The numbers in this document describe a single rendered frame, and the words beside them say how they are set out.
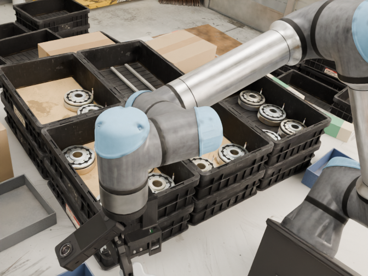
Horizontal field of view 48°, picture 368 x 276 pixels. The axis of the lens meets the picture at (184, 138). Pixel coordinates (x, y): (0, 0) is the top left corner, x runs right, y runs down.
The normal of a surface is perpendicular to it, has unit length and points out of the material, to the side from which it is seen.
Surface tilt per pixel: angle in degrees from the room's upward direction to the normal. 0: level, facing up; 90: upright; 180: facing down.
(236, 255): 0
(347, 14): 57
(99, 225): 34
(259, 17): 90
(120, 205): 87
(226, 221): 0
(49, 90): 0
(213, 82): 46
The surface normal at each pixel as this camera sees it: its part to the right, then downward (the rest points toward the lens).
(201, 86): 0.27, -0.09
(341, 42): -0.86, 0.39
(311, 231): -0.09, -0.43
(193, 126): 0.32, -0.31
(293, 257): -0.65, 0.40
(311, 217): -0.30, -0.56
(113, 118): 0.05, -0.82
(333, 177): -0.68, -0.49
